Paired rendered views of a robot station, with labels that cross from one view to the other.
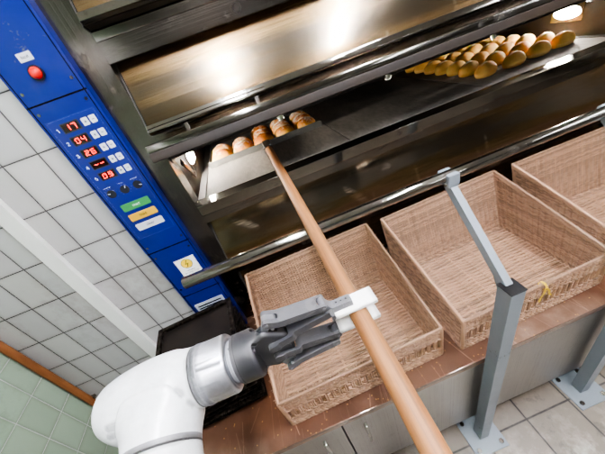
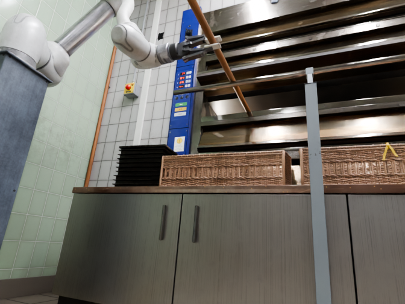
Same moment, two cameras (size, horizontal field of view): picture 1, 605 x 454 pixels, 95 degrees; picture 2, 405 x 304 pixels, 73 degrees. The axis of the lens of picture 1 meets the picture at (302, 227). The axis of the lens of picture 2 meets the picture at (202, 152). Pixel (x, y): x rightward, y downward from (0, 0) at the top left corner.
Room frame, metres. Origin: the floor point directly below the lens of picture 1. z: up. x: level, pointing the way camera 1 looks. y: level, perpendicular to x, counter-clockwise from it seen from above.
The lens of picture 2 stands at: (-0.60, -0.47, 0.36)
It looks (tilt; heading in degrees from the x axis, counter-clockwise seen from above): 19 degrees up; 27
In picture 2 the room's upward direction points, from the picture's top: 4 degrees clockwise
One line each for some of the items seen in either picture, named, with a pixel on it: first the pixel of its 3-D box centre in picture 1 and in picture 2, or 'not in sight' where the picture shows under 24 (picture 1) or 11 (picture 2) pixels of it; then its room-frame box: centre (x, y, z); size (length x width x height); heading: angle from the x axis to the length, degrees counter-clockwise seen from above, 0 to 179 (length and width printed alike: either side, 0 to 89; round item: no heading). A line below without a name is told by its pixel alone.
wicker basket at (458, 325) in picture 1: (480, 248); (370, 166); (0.70, -0.61, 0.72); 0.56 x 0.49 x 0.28; 95
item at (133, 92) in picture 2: not in sight; (131, 90); (0.83, 0.92, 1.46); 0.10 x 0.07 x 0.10; 94
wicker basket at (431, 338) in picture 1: (334, 310); (231, 171); (0.66, 0.00, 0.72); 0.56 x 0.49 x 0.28; 95
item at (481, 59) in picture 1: (477, 53); not in sight; (1.44, -1.13, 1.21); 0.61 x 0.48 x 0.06; 4
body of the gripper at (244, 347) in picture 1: (264, 348); (181, 50); (0.27, 0.12, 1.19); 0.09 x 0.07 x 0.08; 93
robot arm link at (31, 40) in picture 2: not in sight; (25, 40); (-0.06, 0.74, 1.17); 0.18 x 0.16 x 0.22; 33
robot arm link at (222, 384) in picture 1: (220, 367); (167, 53); (0.27, 0.20, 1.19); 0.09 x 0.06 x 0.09; 3
